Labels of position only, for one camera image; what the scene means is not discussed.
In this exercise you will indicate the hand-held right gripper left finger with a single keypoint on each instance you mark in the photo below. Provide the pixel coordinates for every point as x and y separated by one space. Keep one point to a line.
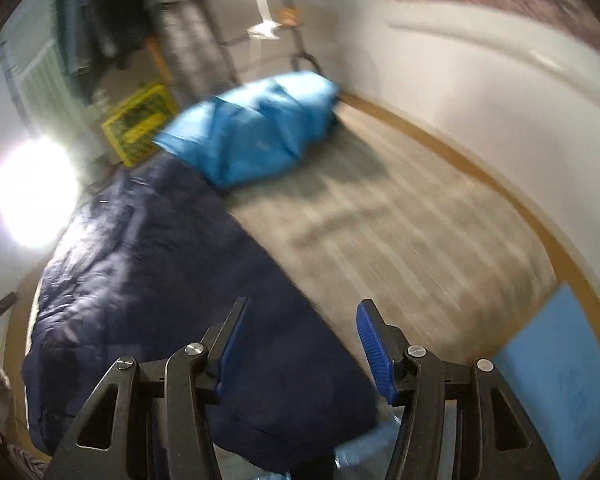
232 332

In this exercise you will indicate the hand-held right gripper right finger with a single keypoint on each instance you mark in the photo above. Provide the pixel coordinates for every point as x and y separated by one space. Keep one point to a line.
372 350

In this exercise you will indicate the navy down jacket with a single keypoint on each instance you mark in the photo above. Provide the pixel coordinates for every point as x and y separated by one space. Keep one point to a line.
155 270

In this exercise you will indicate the clear plastic bag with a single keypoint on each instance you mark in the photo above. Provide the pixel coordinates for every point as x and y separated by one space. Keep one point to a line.
365 447

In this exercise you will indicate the beige checkered bed mat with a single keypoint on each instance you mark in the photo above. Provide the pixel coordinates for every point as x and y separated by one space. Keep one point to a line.
380 240

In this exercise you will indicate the bright blue puffy cloth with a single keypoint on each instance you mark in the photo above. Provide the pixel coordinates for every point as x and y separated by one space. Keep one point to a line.
250 130

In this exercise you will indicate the yellow green patterned box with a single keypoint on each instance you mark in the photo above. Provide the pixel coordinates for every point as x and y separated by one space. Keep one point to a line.
140 122

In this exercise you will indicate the white radiator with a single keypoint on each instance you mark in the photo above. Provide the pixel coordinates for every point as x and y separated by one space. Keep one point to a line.
37 77

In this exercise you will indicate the grey checkered cloth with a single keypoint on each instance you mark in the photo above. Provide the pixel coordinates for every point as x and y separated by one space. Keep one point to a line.
195 50

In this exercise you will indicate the wooden bed frame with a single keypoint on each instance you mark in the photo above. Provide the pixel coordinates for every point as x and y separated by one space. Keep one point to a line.
545 230

